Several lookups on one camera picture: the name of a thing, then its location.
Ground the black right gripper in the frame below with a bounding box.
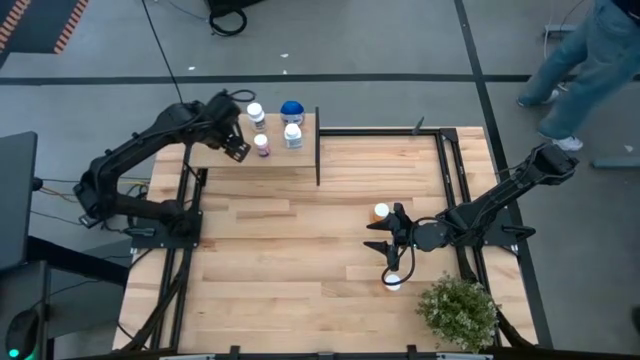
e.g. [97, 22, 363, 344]
[363, 202, 422, 272]

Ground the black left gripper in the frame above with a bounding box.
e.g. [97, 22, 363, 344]
[199, 92, 252, 164]

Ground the white medicine bottle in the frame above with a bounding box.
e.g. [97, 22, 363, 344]
[247, 102, 268, 134]

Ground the pink pill bottle white cap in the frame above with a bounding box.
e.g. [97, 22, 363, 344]
[253, 133, 272, 159]

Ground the blue-capped medicine jar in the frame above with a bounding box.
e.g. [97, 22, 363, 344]
[279, 99, 306, 126]

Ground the white bottle teal label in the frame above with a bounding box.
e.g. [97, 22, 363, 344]
[283, 122, 304, 150]

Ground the wooden shelf board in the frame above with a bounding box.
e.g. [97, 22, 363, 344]
[189, 112, 317, 169]

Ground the small green potted plant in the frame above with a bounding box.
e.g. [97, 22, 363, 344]
[415, 273, 501, 354]

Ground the black operator desk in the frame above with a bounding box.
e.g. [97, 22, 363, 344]
[0, 235, 131, 360]

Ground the black orange-striped floor mat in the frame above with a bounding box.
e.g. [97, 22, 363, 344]
[0, 0, 91, 55]

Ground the dark grey monitor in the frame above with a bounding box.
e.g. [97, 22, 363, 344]
[0, 131, 44, 271]

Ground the grey metal floor bar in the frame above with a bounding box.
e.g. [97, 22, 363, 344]
[592, 157, 640, 170]

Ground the grey desk leg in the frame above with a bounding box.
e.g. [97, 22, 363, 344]
[544, 23, 577, 38]

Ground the person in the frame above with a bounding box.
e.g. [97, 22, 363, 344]
[516, 0, 640, 152]

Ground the black mouse green light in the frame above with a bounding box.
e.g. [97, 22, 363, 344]
[4, 308, 41, 360]

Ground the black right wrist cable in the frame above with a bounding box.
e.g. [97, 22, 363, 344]
[382, 239, 418, 287]

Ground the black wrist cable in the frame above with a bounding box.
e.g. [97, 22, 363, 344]
[219, 88, 257, 104]
[382, 239, 418, 287]

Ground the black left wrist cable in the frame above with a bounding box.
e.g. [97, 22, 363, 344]
[219, 88, 257, 104]

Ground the wooden shelf with black frame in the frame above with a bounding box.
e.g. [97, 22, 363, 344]
[179, 105, 322, 201]

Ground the thin black floor cable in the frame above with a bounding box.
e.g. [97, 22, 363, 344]
[141, 0, 186, 104]

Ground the black aluminium table frame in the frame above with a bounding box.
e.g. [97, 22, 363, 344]
[114, 117, 556, 360]

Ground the coiled black cable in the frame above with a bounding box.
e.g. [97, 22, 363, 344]
[206, 0, 266, 38]

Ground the black cable bundle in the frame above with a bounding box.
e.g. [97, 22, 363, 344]
[117, 247, 194, 351]

